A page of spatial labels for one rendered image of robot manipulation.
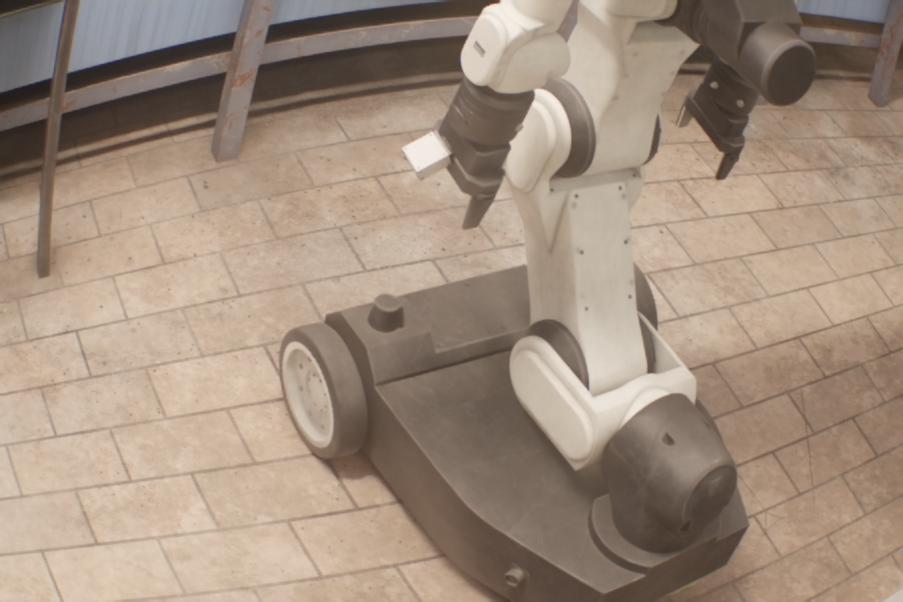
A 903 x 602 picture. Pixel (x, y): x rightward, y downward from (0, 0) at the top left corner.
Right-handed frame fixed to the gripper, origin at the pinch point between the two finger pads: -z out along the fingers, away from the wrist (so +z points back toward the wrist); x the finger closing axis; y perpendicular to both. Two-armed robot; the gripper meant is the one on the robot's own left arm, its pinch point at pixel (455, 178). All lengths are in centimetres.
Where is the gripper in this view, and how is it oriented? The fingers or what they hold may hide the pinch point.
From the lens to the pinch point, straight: 195.1
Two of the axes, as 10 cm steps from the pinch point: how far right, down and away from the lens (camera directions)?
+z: 3.0, -6.1, -7.4
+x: -4.7, -7.7, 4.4
